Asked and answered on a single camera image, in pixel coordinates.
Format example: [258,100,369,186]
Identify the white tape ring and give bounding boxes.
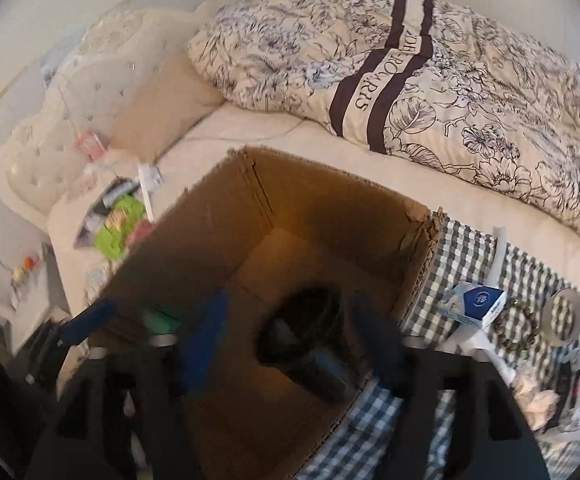
[539,288,580,346]

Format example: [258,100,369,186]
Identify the pink card packet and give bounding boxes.
[125,219,155,249]

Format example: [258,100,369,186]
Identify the brown bead bracelet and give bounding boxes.
[492,299,542,356]

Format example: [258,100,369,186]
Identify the cardboard box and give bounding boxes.
[92,148,445,479]

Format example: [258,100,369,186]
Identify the white stick tool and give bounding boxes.
[138,164,163,223]

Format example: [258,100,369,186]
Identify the green wrapper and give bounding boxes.
[142,306,181,336]

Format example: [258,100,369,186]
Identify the black toothpaste tube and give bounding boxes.
[101,178,139,208]

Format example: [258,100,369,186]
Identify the floral quilt with stripes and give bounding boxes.
[188,0,580,236]

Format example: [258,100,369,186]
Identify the green snack packet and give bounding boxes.
[93,195,145,261]

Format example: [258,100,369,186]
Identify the floral tissue pack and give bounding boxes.
[544,347,580,440]

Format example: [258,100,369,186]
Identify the small blue white box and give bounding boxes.
[438,283,507,330]

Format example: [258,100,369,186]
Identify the black shiny box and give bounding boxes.
[253,283,360,405]

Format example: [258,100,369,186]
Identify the white foam tube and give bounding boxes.
[485,226,507,287]

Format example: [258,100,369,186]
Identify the white tufted headboard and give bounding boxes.
[0,0,233,229]

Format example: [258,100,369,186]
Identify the dark book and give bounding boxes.
[74,200,112,248]

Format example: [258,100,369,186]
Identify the beige pillow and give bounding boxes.
[111,54,225,164]

